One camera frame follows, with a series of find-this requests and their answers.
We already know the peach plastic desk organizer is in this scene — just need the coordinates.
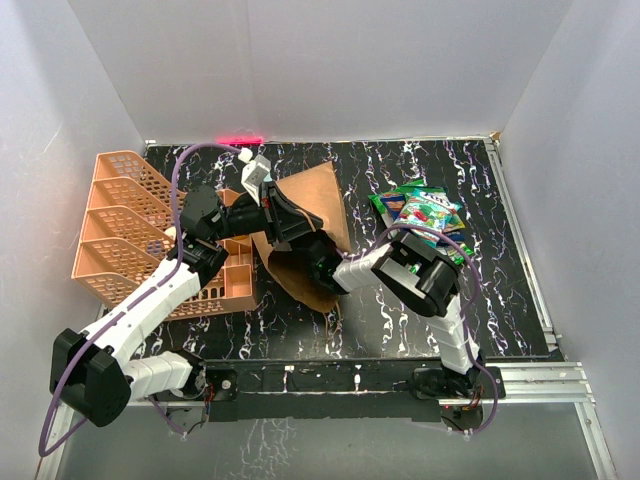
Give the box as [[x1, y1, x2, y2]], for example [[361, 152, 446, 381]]
[[71, 150, 257, 321]]

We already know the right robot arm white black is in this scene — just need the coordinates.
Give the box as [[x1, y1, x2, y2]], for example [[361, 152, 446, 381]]
[[291, 231, 484, 399]]

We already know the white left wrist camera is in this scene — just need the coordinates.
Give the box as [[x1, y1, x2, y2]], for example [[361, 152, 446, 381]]
[[237, 148, 271, 205]]

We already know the brown paper bag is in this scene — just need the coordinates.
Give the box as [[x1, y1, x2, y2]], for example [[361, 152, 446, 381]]
[[251, 161, 351, 313]]

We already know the green Chuba snack bag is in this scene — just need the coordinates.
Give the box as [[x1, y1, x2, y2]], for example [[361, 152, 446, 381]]
[[369, 180, 473, 265]]

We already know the red LED strip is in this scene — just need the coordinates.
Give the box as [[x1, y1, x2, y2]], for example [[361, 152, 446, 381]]
[[215, 133, 265, 145]]

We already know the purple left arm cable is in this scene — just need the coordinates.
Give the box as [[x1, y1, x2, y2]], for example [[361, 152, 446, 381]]
[[37, 142, 246, 457]]

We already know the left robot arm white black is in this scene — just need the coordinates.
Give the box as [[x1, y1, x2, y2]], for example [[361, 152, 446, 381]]
[[49, 181, 323, 427]]

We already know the teal fruit candy bag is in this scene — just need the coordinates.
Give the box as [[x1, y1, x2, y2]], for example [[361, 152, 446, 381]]
[[394, 189, 461, 233]]

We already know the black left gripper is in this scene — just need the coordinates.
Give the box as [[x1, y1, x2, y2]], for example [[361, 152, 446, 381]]
[[210, 182, 323, 248]]

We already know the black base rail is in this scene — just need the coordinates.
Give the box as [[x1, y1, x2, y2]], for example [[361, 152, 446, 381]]
[[149, 357, 506, 425]]

